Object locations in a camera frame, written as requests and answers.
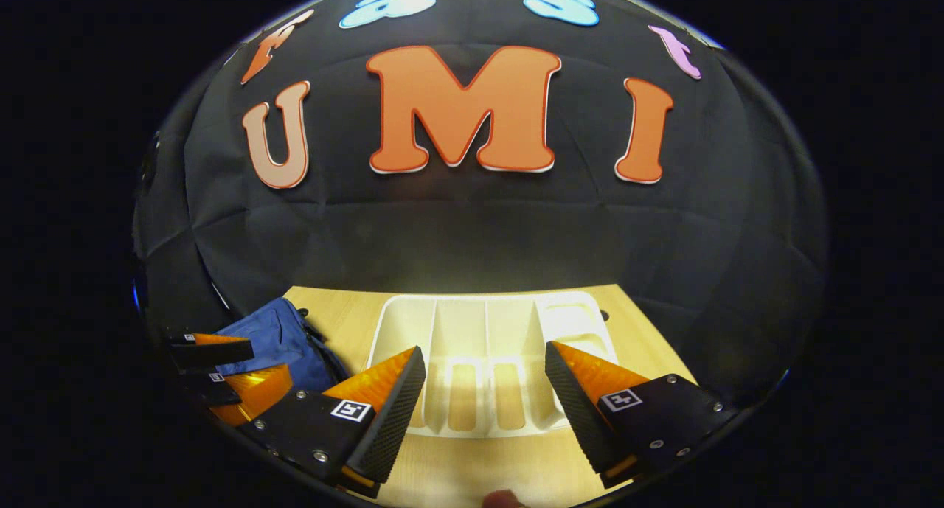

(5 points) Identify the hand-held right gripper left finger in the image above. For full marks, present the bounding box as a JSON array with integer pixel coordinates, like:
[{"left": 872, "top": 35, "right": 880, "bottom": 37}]
[{"left": 240, "top": 346, "right": 428, "bottom": 500}]

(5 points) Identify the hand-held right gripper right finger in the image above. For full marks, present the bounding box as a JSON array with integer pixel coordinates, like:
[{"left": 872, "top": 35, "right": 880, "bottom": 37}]
[{"left": 544, "top": 340, "right": 740, "bottom": 490}]

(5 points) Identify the blue schoolbag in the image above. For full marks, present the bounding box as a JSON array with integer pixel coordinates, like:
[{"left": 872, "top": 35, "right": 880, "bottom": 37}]
[{"left": 214, "top": 296, "right": 352, "bottom": 395}]

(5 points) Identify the white bookshelf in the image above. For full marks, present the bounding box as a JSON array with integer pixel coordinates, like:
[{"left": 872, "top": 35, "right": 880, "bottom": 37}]
[{"left": 367, "top": 290, "right": 619, "bottom": 439}]

